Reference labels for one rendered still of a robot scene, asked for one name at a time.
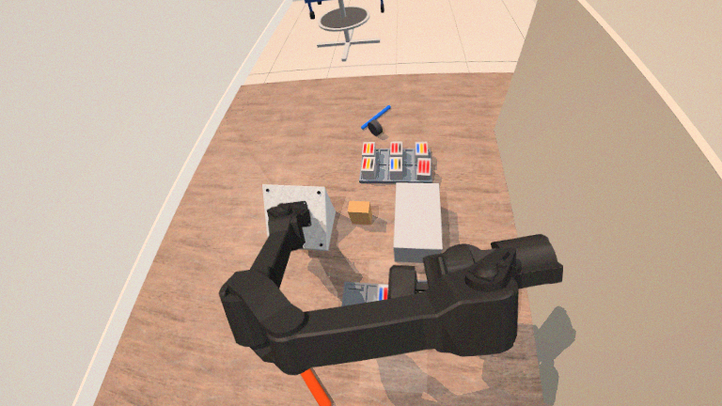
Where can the orange-handled screwdriver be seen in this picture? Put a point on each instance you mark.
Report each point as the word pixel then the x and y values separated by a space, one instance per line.
pixel 315 388

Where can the small orange cardboard box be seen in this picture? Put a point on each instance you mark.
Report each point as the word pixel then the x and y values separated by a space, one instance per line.
pixel 360 212

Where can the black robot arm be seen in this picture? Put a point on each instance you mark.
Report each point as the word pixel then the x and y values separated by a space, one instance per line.
pixel 469 309

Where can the beige wall panel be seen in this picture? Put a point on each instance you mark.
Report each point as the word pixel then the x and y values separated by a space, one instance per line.
pixel 602 161

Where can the black cylinder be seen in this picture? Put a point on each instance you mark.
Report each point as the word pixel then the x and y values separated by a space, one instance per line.
pixel 375 127

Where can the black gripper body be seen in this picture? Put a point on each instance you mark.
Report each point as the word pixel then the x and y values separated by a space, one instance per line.
pixel 401 281

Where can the blue long thin bar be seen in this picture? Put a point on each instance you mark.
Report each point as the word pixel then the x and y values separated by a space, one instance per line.
pixel 377 116

